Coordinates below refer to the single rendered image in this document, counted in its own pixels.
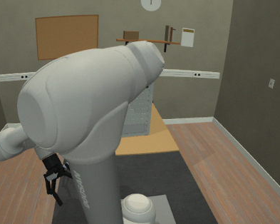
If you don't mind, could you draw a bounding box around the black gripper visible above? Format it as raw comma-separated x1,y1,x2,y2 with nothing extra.
42,153,72,206

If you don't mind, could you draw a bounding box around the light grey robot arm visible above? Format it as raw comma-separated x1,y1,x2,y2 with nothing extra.
0,41,165,224

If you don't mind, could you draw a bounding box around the tan wooden board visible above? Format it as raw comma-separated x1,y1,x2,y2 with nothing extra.
115,103,180,156

